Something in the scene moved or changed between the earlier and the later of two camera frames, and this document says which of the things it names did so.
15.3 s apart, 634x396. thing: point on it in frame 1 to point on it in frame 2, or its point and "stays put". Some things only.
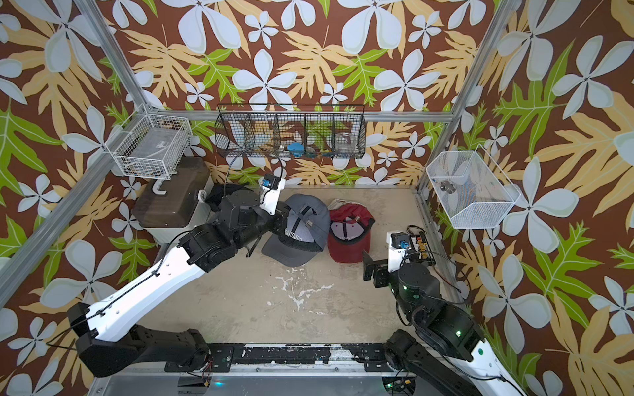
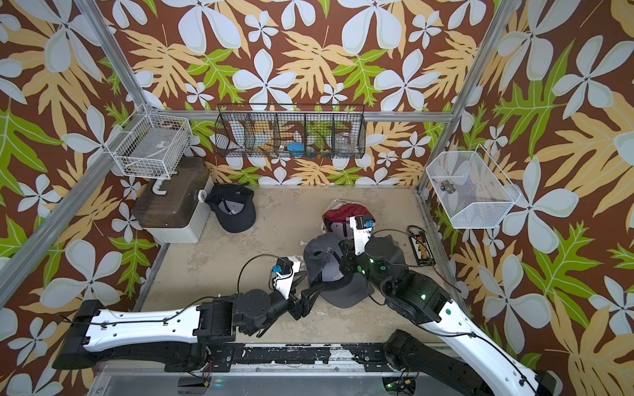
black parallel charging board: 420,244 stays put
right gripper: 383,269 to 349,255
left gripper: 278,214 to 300,304
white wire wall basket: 151,146 stays put
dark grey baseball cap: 308,227 to 339,288
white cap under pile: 338,203 stays put
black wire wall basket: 286,130 stays put
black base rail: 221,357 stays put
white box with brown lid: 167,208 stays put
